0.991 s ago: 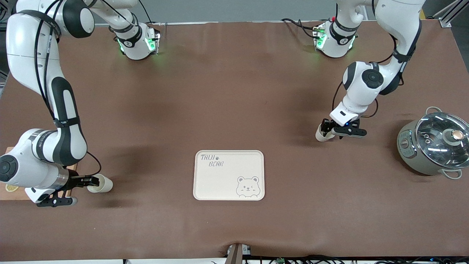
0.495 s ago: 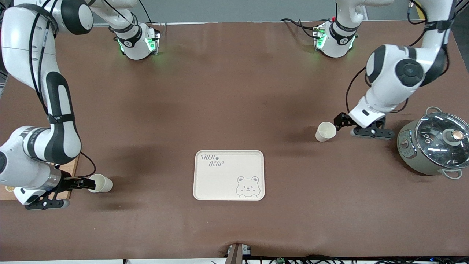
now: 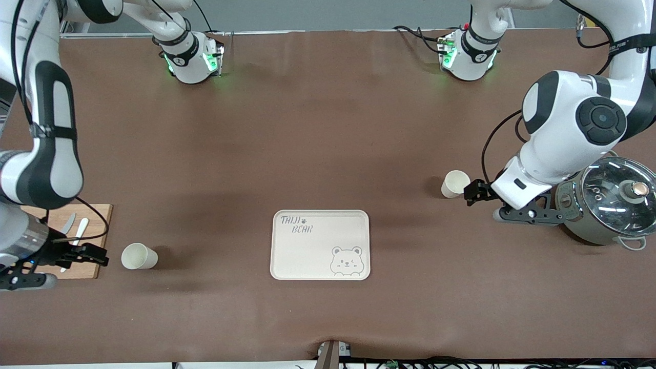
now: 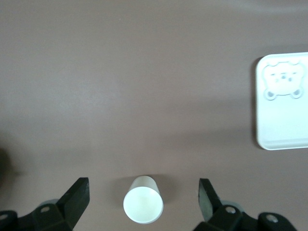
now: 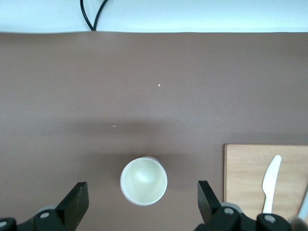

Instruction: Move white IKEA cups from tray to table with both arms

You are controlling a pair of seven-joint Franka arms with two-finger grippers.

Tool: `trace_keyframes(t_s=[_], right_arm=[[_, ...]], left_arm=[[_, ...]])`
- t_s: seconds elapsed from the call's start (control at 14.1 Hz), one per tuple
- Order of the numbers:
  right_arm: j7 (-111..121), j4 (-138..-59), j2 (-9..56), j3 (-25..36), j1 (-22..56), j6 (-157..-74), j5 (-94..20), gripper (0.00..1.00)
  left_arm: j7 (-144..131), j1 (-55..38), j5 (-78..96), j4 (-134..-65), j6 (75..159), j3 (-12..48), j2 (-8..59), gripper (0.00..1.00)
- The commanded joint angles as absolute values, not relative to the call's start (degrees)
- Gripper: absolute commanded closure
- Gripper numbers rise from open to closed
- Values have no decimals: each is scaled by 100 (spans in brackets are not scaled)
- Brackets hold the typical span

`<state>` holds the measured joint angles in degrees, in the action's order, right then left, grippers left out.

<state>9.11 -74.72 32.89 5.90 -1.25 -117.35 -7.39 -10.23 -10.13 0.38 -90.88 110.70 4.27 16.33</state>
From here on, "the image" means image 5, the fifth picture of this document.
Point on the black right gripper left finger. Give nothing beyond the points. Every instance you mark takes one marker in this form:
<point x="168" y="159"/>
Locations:
<point x="72" y="204"/>

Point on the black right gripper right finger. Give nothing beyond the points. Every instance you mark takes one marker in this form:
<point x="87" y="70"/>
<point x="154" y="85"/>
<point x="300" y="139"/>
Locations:
<point x="207" y="204"/>

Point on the white IKEA cup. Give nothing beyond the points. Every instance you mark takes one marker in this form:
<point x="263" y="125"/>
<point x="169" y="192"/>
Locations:
<point x="144" y="183"/>

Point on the wooden cutting board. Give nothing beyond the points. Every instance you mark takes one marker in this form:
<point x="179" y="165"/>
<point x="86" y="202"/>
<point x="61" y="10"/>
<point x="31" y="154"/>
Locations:
<point x="243" y="173"/>

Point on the white plastic knife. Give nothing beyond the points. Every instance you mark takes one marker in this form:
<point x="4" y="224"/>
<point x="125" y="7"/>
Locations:
<point x="270" y="183"/>

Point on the grey plastic knife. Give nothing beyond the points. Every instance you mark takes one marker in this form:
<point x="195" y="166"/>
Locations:
<point x="303" y="207"/>

